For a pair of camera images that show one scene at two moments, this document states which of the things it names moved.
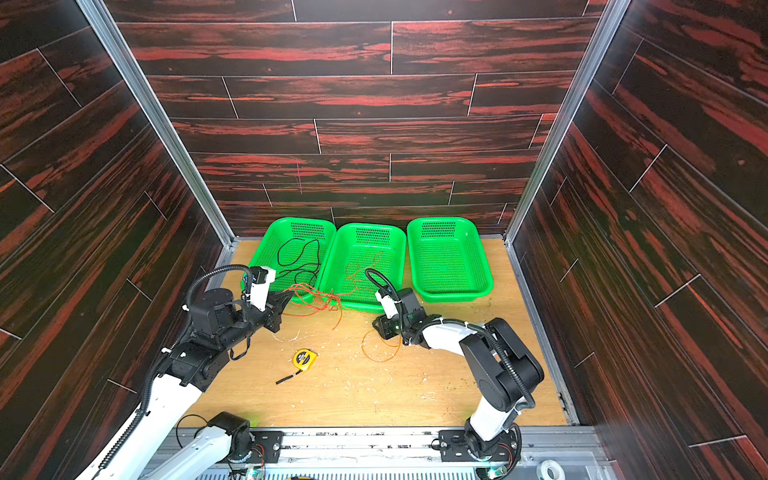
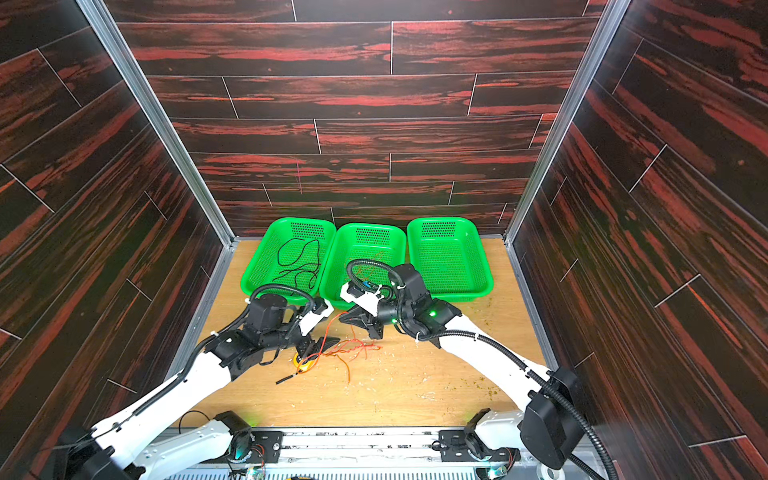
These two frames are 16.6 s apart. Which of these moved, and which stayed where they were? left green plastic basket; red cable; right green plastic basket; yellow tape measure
Moved: red cable
Stayed: right green plastic basket; yellow tape measure; left green plastic basket
